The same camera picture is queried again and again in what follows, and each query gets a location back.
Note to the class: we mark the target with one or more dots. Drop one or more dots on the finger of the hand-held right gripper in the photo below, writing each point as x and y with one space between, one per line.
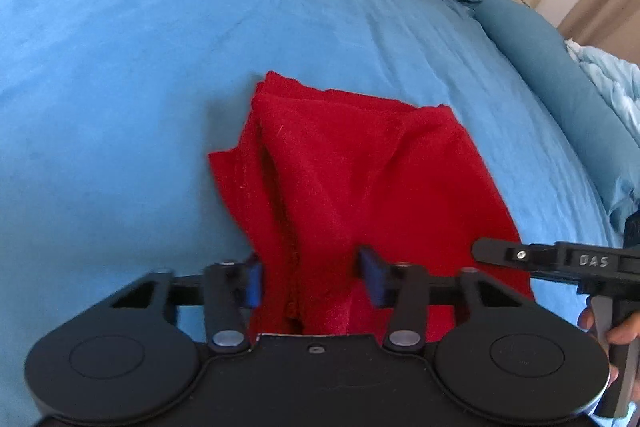
500 253

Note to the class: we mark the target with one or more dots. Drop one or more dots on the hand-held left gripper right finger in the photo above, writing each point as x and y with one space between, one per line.
372 279

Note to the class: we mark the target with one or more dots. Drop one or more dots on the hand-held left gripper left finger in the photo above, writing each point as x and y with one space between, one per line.
254 284

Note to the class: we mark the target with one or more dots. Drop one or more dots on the red towel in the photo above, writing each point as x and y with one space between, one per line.
360 177

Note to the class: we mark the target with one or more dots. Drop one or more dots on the person's right hand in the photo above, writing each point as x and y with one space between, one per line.
625 334

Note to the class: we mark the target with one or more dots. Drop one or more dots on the dark blue cloth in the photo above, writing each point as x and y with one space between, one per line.
633 229

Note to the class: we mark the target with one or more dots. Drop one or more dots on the long blue bolster pillow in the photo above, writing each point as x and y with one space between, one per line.
555 82

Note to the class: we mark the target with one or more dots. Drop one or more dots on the light blue blanket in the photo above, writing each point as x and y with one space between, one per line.
610 82

